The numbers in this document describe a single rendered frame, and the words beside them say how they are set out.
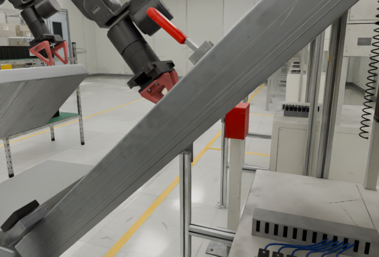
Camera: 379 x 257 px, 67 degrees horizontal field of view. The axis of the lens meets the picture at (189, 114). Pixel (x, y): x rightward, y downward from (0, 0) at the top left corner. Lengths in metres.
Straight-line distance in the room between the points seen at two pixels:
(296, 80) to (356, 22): 3.32
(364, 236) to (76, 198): 0.57
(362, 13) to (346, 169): 0.85
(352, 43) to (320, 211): 1.09
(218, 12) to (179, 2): 1.36
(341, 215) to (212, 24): 8.83
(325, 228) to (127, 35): 0.58
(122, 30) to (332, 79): 0.69
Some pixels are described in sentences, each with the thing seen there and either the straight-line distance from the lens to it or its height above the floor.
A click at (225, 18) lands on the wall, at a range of 9.39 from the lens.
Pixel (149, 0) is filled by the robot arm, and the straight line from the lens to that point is 0.57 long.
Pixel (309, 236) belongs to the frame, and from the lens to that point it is 0.73.
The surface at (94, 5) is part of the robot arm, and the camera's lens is 0.58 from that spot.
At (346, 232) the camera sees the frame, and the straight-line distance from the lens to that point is 0.74.
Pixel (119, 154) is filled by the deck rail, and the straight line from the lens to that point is 0.38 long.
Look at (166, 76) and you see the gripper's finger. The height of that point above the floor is 1.00.
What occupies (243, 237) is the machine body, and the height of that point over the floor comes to 0.62.
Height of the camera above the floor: 1.05
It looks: 13 degrees down
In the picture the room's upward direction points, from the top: straight up
